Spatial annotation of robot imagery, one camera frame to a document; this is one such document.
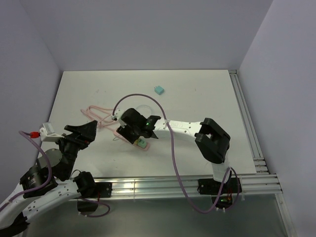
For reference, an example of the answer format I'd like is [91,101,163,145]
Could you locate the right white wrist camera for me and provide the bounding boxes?
[111,109,124,121]

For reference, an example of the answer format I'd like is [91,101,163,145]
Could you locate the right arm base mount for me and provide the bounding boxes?
[197,177,242,210]

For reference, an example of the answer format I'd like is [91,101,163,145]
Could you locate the teal charger plug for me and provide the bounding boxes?
[154,85,164,95]

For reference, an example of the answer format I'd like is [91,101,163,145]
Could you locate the green charger plug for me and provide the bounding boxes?
[137,138,147,149]

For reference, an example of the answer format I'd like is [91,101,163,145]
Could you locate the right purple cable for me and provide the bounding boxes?
[112,93,239,214]

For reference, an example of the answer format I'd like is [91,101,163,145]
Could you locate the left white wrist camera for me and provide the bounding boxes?
[29,122,64,142]

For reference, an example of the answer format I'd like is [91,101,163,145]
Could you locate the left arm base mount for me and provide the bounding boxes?
[76,182,113,218]

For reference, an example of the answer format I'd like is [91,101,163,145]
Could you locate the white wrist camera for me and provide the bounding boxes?
[29,122,64,142]
[111,109,124,121]

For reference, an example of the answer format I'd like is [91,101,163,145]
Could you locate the right aluminium rail frame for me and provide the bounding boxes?
[229,70,270,174]

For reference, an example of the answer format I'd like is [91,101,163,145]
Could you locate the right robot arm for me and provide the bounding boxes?
[112,108,231,193]

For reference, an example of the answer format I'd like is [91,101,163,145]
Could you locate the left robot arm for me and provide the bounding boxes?
[0,120,98,237]

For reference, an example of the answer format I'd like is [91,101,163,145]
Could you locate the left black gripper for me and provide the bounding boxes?
[53,120,98,178]

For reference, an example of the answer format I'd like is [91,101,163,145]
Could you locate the pink power strip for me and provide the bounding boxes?
[113,130,150,151]

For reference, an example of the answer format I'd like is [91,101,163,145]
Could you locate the aluminium rail frame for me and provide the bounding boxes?
[229,70,270,174]
[14,172,297,237]

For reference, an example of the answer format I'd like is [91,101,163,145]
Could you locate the front aluminium rail frame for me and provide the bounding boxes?
[14,172,297,237]

